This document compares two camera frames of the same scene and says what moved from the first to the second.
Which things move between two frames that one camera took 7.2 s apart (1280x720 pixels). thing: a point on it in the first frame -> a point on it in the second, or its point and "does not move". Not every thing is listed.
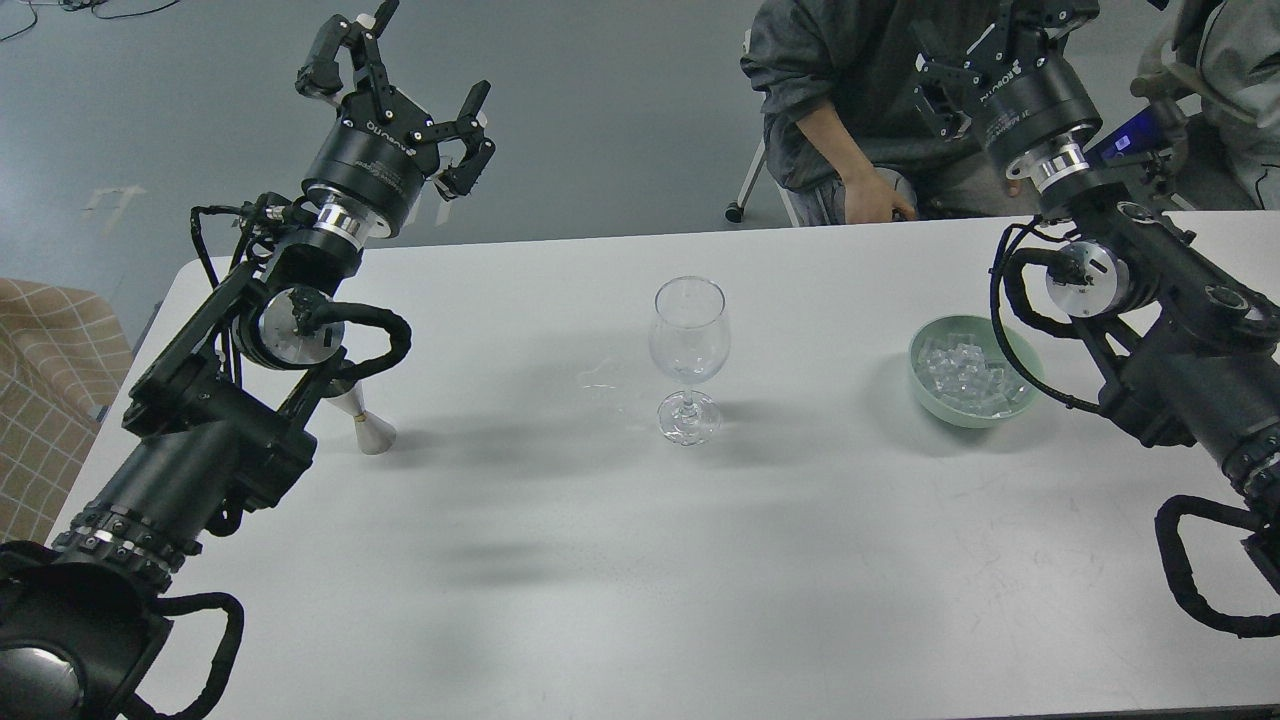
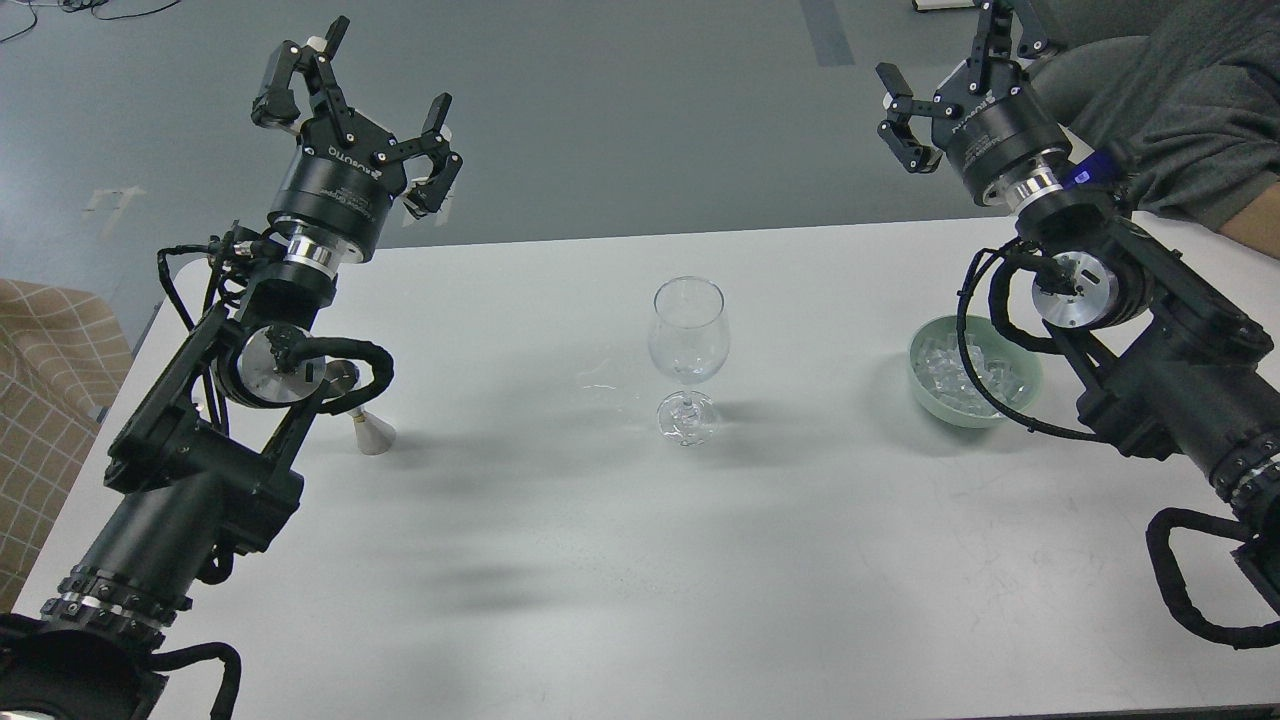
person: (847, 133) -> (1190, 88)
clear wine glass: (689, 343) does not move
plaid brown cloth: (62, 352) does not move
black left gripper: (380, 146) -> (337, 186)
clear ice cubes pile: (960, 376) does not move
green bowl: (960, 375) does not move
